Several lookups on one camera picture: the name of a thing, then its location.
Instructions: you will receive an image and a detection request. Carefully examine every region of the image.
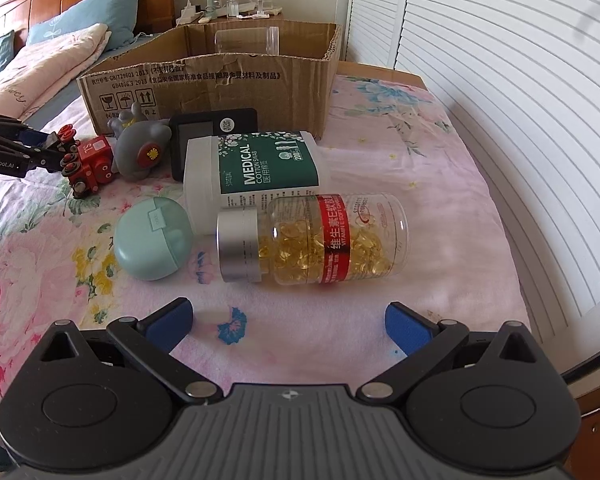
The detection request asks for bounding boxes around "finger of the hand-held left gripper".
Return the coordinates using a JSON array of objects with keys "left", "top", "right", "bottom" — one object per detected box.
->
[
  {"left": 0, "top": 109, "right": 76, "bottom": 150},
  {"left": 22, "top": 144, "right": 81, "bottom": 177}
]

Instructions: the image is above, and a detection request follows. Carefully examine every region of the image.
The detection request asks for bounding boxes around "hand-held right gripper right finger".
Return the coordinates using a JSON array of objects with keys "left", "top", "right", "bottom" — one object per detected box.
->
[{"left": 356, "top": 302, "right": 563, "bottom": 406}]

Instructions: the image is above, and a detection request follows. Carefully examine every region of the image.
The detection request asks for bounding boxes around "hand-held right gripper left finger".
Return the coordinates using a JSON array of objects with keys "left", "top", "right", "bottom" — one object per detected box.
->
[{"left": 39, "top": 297, "right": 219, "bottom": 406}]

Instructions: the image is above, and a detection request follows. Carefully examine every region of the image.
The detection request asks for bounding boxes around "red toy train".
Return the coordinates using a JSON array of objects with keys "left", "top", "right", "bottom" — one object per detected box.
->
[{"left": 60, "top": 130, "right": 118, "bottom": 198}]

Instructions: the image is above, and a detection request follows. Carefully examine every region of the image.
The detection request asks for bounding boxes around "mint green round case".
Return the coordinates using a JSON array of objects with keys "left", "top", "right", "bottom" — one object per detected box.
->
[{"left": 114, "top": 196, "right": 193, "bottom": 281}]

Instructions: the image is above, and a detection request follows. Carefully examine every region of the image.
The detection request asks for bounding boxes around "grey toy plane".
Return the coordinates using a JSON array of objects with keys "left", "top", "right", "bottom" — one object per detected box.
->
[{"left": 106, "top": 102, "right": 173, "bottom": 182}]

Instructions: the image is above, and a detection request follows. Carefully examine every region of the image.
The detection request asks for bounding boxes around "clear capsule bottle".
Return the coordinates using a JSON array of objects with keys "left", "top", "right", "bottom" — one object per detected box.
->
[{"left": 216, "top": 192, "right": 410, "bottom": 286}]

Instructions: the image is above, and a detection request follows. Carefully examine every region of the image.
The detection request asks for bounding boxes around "black device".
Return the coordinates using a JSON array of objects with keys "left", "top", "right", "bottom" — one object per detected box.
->
[{"left": 170, "top": 108, "right": 259, "bottom": 181}]

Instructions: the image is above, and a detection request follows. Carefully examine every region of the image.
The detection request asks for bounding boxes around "brown cardboard box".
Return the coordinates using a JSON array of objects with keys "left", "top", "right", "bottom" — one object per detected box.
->
[{"left": 76, "top": 22, "right": 343, "bottom": 143}]

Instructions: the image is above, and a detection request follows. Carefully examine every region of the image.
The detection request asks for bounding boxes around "white cotton swab jar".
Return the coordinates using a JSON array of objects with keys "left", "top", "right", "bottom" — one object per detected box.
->
[{"left": 182, "top": 131, "right": 331, "bottom": 235}]

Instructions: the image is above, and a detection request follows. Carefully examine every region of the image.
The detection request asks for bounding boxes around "pink folded blanket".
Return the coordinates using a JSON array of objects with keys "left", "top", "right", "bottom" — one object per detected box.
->
[{"left": 0, "top": 22, "right": 112, "bottom": 116}]

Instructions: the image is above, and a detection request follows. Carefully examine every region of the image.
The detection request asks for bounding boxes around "large blue pillow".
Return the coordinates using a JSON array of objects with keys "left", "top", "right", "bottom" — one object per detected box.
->
[{"left": 26, "top": 0, "right": 145, "bottom": 53}]

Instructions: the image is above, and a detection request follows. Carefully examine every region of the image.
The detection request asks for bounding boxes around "floral pink bed sheet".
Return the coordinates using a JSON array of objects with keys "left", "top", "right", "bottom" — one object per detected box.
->
[{"left": 0, "top": 67, "right": 536, "bottom": 436}]

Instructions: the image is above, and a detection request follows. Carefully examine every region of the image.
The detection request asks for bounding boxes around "wooden nightstand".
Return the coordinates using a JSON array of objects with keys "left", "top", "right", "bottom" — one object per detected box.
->
[{"left": 174, "top": 10, "right": 287, "bottom": 31}]

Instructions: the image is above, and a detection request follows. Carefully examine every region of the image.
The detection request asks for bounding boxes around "wide white louvered door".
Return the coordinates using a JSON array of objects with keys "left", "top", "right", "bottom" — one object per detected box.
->
[{"left": 394, "top": 0, "right": 600, "bottom": 343}]

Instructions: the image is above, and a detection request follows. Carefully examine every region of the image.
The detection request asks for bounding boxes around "narrow white louvered door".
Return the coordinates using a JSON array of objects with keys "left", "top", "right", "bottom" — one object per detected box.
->
[{"left": 347, "top": 0, "right": 414, "bottom": 70}]

